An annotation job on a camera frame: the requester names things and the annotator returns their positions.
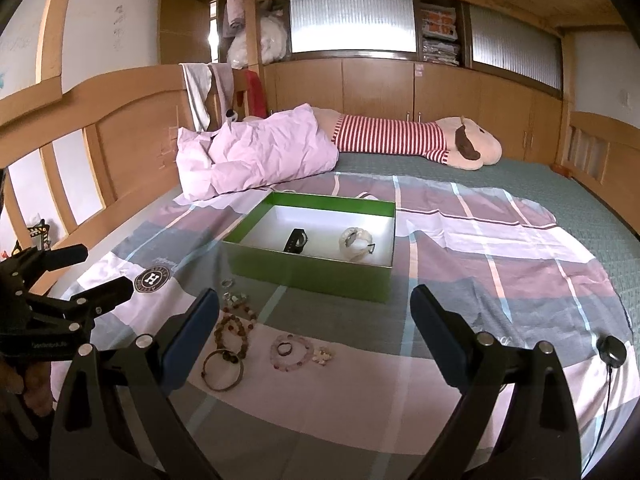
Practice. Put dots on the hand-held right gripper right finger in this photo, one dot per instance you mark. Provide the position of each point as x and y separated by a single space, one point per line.
435 325

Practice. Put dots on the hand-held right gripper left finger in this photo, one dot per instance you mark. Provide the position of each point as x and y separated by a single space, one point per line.
195 330

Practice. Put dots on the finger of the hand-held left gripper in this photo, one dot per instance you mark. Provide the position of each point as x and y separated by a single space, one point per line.
65 254
107 292

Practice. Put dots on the dark metal bangle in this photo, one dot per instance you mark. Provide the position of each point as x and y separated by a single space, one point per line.
207 366

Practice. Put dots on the green cardboard box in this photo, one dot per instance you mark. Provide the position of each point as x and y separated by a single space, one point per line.
310 275

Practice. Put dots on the person's left hand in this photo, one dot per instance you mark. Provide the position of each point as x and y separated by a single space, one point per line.
27 385

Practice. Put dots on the black white patterned object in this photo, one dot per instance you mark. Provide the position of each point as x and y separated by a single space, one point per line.
37 232

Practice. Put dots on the plaid blanket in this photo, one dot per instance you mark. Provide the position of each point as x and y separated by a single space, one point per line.
450 270

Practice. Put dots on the small cream flower earring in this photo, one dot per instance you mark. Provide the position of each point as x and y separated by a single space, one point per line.
320 356

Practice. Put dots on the black watch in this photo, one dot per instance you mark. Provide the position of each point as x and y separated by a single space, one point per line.
295 241

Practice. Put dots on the wooden headboard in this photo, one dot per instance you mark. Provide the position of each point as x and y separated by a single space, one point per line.
130 125

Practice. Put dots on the black round device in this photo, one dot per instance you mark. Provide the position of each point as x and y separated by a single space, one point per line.
611 350

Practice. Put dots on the striped plush toy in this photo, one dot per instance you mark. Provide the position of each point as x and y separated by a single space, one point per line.
450 140

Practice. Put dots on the pink quilt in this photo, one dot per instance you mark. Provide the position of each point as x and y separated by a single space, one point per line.
260 155

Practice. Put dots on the green bed mat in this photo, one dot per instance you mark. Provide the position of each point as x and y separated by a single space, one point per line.
575 195

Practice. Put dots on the grey white cloth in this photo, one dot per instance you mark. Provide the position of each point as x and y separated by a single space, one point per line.
195 90

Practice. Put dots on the pink cloth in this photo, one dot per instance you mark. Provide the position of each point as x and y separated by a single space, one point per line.
222 80

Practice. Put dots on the wooden footboard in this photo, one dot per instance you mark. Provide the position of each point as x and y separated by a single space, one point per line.
600 150

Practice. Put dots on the red cloth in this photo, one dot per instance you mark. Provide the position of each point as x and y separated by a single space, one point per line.
256 95

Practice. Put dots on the tall wooden wardrobe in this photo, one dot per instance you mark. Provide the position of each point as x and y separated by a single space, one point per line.
185 30

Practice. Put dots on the white plastic bag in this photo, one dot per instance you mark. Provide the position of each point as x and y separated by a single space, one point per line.
239 52
272 35

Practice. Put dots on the narrow frosted window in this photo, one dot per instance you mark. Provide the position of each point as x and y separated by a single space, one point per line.
515 50

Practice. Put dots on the stack of packets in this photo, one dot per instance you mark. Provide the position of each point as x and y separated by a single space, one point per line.
440 30

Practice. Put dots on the hanging pink clothes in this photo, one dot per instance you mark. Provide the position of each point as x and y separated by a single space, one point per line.
234 10

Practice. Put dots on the wide frosted window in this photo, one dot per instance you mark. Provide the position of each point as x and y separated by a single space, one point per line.
352 22

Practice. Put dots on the wooden wall cabinets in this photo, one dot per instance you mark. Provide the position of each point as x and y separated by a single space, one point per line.
380 85

